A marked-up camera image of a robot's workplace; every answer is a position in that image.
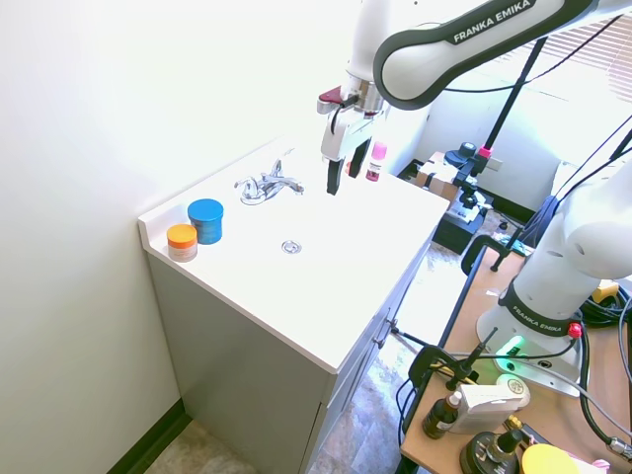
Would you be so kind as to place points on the black camera stand pole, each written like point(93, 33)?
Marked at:
point(511, 101)

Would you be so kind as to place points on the chrome sink drain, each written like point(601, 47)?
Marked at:
point(291, 246)

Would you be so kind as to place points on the white cardboard box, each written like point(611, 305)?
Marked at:
point(486, 407)

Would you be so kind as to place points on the blue lidded jar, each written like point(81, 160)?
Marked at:
point(206, 220)

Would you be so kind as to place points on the yellow round lid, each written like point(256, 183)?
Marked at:
point(543, 459)

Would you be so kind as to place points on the dark brown glass bottle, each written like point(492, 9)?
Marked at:
point(441, 415)

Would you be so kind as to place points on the round white patterned container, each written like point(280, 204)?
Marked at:
point(513, 386)

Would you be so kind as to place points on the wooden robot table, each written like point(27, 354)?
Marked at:
point(498, 380)

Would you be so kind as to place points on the black camera mount head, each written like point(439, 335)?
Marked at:
point(466, 163)

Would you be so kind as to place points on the grey vanity cabinet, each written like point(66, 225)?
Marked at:
point(257, 390)

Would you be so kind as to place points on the window blinds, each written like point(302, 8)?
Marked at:
point(582, 54)

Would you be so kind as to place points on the dark red wrist camera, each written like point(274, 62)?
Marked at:
point(330, 100)

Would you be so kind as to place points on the pink capped bottle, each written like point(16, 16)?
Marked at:
point(376, 161)

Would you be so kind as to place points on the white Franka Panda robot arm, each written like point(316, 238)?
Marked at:
point(538, 257)

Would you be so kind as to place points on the white sink countertop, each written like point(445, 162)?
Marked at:
point(296, 247)

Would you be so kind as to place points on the black storage case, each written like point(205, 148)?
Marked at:
point(456, 228)

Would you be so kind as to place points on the chrome faucet spout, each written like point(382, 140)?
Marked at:
point(282, 182)

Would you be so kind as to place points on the orange lidded jar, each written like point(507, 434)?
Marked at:
point(181, 242)

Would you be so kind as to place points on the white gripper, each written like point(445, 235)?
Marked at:
point(347, 129)

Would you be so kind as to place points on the black round base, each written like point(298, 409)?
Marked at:
point(486, 451)

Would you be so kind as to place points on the black C-clamp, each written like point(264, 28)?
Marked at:
point(439, 365)
point(486, 249)

